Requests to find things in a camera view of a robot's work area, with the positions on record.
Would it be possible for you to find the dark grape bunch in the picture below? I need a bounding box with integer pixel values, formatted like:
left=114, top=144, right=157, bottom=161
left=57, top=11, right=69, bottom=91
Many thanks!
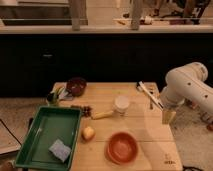
left=70, top=104, right=93, bottom=118

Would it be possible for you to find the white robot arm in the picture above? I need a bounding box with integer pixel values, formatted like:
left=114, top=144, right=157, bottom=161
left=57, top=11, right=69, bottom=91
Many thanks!
left=159, top=62, right=213, bottom=124

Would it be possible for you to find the dark red bowl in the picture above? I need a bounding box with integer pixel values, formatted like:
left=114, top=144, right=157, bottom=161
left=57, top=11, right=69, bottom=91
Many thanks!
left=66, top=77, right=87, bottom=97

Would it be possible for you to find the yellow banana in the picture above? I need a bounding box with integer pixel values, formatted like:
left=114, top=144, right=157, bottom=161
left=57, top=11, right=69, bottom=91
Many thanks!
left=91, top=110, right=113, bottom=120

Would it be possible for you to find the green plastic tray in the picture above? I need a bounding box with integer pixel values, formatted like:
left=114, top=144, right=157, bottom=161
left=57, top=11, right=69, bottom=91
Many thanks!
left=15, top=106, right=82, bottom=171

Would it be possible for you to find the white cup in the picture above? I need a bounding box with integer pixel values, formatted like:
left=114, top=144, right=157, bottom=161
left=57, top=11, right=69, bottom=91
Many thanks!
left=114, top=95, right=130, bottom=115

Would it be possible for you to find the green vegetable toy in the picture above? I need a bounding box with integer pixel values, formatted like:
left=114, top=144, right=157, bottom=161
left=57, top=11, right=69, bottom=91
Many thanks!
left=46, top=87, right=64, bottom=106

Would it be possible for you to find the blue sponge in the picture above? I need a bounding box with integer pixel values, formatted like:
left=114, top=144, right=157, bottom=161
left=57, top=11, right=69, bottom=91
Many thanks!
left=49, top=139, right=71, bottom=162

